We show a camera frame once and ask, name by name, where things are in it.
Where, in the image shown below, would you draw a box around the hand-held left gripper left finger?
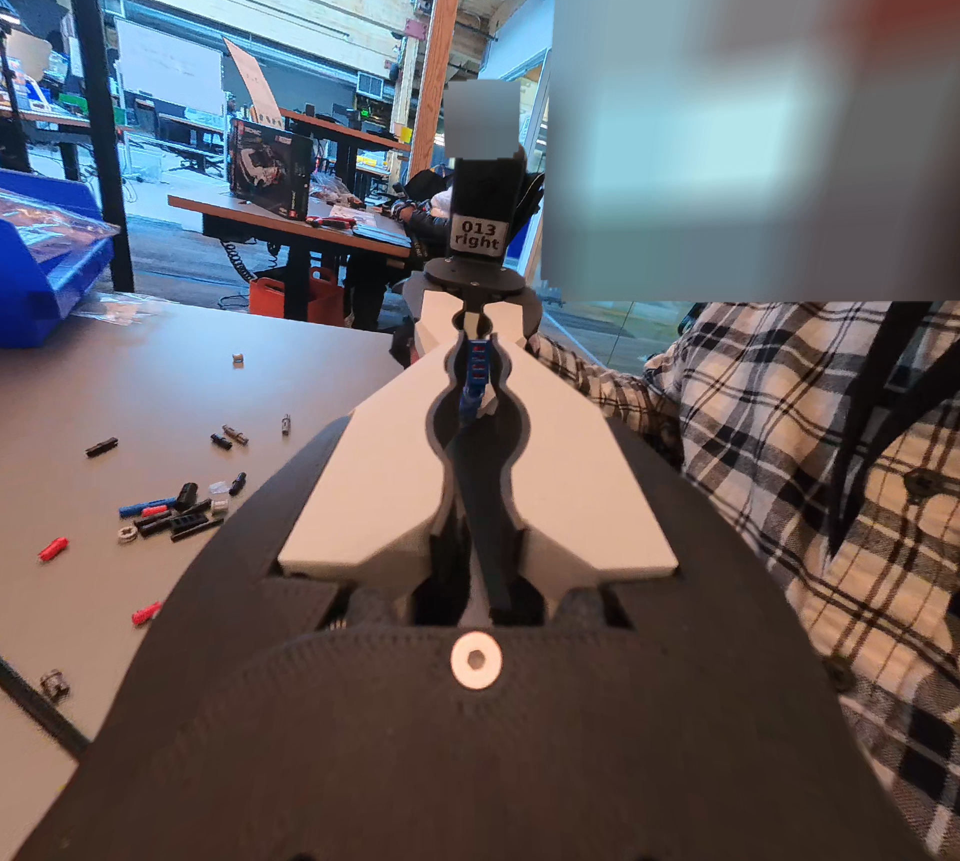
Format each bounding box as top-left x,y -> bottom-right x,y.
277,337 -> 463,621

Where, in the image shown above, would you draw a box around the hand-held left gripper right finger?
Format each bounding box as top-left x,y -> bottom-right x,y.
495,337 -> 680,624

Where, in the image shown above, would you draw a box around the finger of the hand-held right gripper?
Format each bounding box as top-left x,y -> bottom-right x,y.
480,300 -> 526,352
414,286 -> 468,357

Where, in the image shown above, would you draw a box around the blue holed beam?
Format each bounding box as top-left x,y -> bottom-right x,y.
459,337 -> 493,425

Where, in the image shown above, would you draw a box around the grey desk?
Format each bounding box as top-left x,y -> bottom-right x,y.
0,287 -> 410,840

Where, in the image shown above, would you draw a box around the red crate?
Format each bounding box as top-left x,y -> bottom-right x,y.
249,267 -> 348,326

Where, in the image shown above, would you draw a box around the wooden column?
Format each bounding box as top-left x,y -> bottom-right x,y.
407,0 -> 479,181

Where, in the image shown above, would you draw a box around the wooden edged table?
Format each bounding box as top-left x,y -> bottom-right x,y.
167,192 -> 414,330

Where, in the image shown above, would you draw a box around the person's plaid shirt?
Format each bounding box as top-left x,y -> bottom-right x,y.
645,300 -> 960,861

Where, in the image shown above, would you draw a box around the blue red black pin cluster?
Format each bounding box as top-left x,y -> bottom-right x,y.
118,482 -> 226,541

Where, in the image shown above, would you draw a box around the black boxed set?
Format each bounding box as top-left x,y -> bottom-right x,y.
227,118 -> 316,221

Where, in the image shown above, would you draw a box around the white board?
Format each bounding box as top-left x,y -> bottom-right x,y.
114,19 -> 228,118

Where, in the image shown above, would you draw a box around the dark blue long axle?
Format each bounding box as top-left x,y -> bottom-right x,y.
0,657 -> 91,759

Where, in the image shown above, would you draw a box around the plain blue bin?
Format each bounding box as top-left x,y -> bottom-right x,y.
0,167 -> 115,351

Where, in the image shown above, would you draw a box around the clear plastic parts bags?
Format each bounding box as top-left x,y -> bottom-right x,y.
0,189 -> 174,326

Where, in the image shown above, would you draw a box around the black neck strap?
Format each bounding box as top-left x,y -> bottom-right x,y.
827,300 -> 960,558

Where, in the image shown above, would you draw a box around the black metal post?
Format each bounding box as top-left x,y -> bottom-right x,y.
58,0 -> 136,294

